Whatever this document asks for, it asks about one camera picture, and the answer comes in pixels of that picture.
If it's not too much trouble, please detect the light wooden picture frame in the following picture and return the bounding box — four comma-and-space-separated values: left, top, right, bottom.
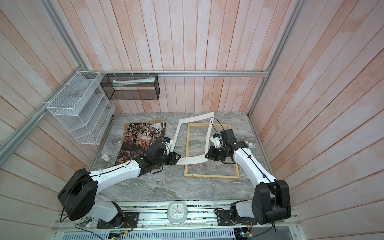
184, 123, 240, 180

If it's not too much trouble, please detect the paper in black basket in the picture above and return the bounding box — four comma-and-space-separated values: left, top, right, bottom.
112, 77, 156, 87

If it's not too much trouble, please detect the white desk clock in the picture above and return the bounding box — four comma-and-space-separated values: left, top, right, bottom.
167, 201, 188, 224

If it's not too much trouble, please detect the black wire mesh basket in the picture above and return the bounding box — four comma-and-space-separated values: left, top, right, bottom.
101, 73, 161, 101

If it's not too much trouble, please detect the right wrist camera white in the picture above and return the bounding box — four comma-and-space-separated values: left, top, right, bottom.
210, 134, 222, 149

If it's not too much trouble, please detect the white wire mesh shelf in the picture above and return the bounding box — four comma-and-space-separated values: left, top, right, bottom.
47, 71, 115, 145

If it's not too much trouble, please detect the small white grey device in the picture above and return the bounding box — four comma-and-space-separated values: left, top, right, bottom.
246, 142, 256, 150

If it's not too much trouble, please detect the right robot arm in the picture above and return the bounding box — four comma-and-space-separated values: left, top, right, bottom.
205, 129, 292, 225

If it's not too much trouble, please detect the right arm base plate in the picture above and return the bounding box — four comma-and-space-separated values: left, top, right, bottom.
214, 208, 258, 227

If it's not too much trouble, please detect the brown cardboard backing board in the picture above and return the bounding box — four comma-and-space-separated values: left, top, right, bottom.
123, 120, 166, 139

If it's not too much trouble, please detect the small white square tag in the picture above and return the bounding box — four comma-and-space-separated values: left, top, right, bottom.
101, 154, 111, 162

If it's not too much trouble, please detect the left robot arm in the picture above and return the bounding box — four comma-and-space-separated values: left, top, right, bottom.
58, 138, 181, 228

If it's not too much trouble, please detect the white photo mat board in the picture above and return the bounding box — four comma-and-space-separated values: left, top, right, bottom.
170, 112, 215, 165

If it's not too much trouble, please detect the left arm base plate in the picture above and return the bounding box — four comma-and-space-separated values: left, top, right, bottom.
97, 212, 139, 229

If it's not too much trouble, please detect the autumn forest photo print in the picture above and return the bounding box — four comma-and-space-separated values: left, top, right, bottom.
115, 134, 166, 174

